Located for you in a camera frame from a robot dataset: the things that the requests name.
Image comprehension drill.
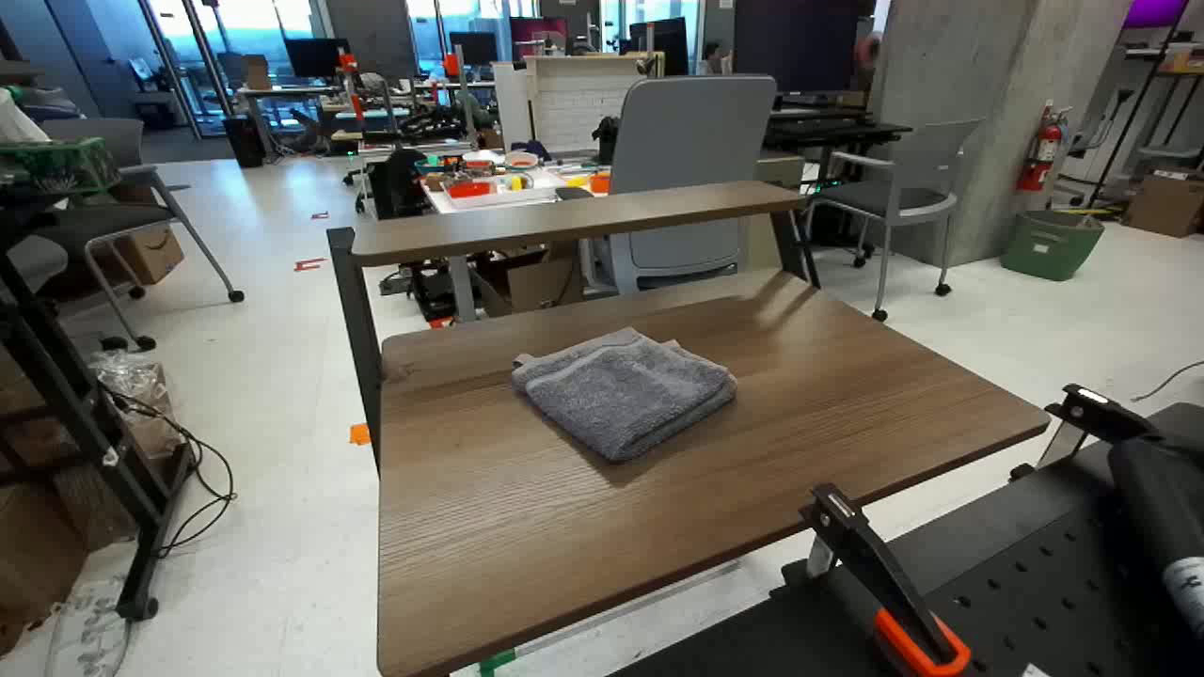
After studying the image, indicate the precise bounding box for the grey cloth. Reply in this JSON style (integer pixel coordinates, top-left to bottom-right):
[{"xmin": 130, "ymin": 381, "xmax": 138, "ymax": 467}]
[{"xmin": 507, "ymin": 325, "xmax": 740, "ymax": 467}]

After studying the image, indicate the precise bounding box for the brown cardboard box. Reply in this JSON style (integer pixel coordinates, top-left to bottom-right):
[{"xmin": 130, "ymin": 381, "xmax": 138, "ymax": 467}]
[{"xmin": 472, "ymin": 246, "xmax": 586, "ymax": 319}]

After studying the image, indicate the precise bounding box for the white cluttered table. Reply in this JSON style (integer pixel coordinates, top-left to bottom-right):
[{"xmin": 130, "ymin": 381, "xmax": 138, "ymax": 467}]
[{"xmin": 414, "ymin": 147, "xmax": 617, "ymax": 217}]

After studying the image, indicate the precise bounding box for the grey rolling office chair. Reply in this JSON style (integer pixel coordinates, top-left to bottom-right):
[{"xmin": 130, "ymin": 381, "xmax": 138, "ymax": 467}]
[{"xmin": 586, "ymin": 72, "xmax": 783, "ymax": 292}]

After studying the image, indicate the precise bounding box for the black backpack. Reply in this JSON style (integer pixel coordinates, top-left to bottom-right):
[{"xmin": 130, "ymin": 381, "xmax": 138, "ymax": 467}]
[{"xmin": 365, "ymin": 142, "xmax": 436, "ymax": 221}]

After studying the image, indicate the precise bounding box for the grey chair with metal legs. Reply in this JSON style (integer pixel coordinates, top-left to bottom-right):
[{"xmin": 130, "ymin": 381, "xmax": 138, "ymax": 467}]
[{"xmin": 803, "ymin": 117, "xmax": 985, "ymax": 325}]

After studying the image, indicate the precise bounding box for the large black display screen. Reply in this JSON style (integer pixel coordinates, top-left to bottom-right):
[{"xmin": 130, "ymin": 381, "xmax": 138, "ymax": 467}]
[{"xmin": 729, "ymin": 0, "xmax": 882, "ymax": 96}]

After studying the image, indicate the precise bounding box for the dark computer monitor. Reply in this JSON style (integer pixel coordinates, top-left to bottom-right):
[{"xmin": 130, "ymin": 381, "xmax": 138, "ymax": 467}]
[{"xmin": 284, "ymin": 35, "xmax": 355, "ymax": 87}]

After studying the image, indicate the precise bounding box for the green bin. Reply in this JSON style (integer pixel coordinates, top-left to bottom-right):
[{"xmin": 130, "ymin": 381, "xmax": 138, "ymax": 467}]
[{"xmin": 996, "ymin": 207, "xmax": 1110, "ymax": 286}]

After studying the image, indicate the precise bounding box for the red fire extinguisher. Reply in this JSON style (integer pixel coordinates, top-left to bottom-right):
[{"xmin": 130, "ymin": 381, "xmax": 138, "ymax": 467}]
[{"xmin": 1016, "ymin": 101, "xmax": 1073, "ymax": 197}]

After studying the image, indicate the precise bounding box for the black and silver clamp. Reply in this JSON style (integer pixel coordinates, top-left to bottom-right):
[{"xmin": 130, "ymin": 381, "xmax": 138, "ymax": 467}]
[{"xmin": 1034, "ymin": 381, "xmax": 1165, "ymax": 473}]

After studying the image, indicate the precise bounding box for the grey chair on wheels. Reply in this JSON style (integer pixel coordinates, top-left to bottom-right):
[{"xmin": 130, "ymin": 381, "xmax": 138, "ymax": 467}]
[{"xmin": 34, "ymin": 112, "xmax": 250, "ymax": 353}]

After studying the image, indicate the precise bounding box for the black metal rack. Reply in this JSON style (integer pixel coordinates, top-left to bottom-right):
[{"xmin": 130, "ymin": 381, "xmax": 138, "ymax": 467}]
[{"xmin": 0, "ymin": 183, "xmax": 202, "ymax": 625}]

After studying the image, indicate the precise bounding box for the wooden shelf with black frame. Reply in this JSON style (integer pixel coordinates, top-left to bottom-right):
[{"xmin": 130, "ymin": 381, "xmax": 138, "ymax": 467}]
[{"xmin": 325, "ymin": 177, "xmax": 824, "ymax": 444}]

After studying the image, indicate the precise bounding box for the black clamp with orange handle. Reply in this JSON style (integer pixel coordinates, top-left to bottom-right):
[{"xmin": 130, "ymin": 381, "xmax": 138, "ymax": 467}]
[{"xmin": 803, "ymin": 483, "xmax": 980, "ymax": 677}]

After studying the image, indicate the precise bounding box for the black cable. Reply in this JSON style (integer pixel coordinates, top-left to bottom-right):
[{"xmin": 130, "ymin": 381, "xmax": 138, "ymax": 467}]
[{"xmin": 155, "ymin": 412, "xmax": 242, "ymax": 561}]

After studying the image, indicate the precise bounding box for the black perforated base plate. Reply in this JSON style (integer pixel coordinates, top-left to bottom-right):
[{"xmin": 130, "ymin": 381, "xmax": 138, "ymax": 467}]
[{"xmin": 611, "ymin": 435, "xmax": 1204, "ymax": 677}]

